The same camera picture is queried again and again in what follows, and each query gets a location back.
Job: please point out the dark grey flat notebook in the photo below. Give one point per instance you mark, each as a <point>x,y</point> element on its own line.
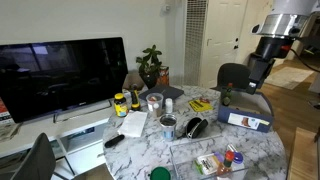
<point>163,91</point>

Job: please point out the white and green packet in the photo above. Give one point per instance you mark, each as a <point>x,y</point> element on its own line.
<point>207,164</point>

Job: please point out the purple plastic item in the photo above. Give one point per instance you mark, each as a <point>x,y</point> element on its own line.
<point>238,157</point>

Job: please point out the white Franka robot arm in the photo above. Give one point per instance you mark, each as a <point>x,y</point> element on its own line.
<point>290,16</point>

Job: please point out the small red packet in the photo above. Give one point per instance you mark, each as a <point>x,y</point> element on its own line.
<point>204,100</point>

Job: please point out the white television cabinet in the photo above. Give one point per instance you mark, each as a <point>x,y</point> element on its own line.
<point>40,130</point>

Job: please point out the white wall heater grille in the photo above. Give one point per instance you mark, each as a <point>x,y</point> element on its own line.
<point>195,40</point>

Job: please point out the dark chair with metal legs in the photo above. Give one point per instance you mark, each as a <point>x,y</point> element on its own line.
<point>36,163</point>

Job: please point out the black flat screen television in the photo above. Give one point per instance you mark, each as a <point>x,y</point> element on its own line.
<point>63,76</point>

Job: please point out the yellow printed leaflet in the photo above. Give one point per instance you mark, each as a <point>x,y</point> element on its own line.
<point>199,106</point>

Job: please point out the metal cup with blue print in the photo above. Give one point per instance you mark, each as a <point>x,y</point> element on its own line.
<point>168,128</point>

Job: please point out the vitamin bottle yellow cap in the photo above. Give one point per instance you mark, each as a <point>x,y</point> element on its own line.
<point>120,106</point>

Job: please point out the white panel door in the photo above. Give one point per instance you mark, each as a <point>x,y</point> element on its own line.
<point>221,40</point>

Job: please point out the hot sauce bottle red cap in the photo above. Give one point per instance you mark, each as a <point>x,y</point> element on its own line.
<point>226,165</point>

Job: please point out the yellow and black tool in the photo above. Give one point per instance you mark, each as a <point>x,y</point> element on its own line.
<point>135,100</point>

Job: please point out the green potted plant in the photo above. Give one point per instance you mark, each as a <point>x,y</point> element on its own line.
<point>150,65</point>

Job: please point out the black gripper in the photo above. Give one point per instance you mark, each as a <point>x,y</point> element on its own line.
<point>270,48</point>

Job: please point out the black remote control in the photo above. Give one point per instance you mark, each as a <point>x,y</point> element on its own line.
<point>114,141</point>

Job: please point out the small white bottle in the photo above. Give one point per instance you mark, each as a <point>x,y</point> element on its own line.
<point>169,106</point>

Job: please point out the dark blue cardboard box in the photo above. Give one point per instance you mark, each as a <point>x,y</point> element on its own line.
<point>245,118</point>

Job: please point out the brown paper bag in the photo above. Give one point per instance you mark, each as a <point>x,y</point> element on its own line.
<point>133,81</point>

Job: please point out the dark grey round-back chair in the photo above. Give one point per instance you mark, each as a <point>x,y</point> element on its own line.
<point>233,75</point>

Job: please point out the clear lidded jar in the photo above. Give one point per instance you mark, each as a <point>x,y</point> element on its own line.
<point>155,105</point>

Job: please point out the white wall thermostat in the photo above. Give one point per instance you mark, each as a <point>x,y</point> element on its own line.
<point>166,8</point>

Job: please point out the clear plastic storage container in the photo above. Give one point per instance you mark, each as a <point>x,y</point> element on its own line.
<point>186,156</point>

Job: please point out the beige floor rug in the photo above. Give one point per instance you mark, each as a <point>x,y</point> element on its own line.
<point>288,77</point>

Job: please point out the green round lid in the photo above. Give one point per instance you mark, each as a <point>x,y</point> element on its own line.
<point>160,174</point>

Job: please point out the light wooden board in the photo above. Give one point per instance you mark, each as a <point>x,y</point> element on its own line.
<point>303,156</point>

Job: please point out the white folded paper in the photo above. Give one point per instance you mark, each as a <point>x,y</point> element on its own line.
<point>132,124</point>

